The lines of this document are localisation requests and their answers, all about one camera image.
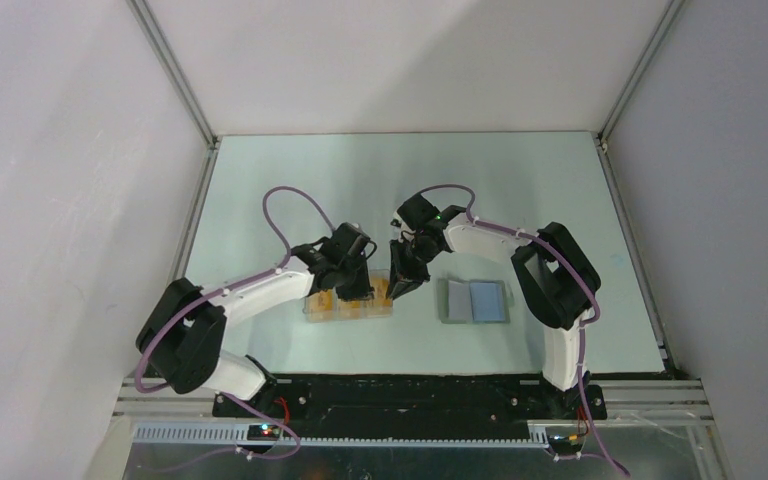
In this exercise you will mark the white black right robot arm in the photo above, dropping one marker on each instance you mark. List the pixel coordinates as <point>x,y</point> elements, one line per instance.
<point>557,280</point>

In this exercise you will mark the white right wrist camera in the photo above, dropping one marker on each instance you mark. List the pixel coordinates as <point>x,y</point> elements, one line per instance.
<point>398,225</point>

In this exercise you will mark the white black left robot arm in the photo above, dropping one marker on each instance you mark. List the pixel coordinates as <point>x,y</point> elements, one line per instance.
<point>181,343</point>

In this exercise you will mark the clear plastic tray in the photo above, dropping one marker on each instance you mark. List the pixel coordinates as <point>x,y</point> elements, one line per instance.
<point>374,273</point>

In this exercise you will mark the aluminium frame rail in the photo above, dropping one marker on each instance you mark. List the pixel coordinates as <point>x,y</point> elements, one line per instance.
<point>205,417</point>

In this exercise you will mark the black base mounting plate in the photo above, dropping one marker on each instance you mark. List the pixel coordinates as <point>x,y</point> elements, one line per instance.
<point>422,407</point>

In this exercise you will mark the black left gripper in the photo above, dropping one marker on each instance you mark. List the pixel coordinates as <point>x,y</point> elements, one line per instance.
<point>363,289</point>

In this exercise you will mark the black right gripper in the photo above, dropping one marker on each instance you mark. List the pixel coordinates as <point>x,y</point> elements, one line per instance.
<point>397,266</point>

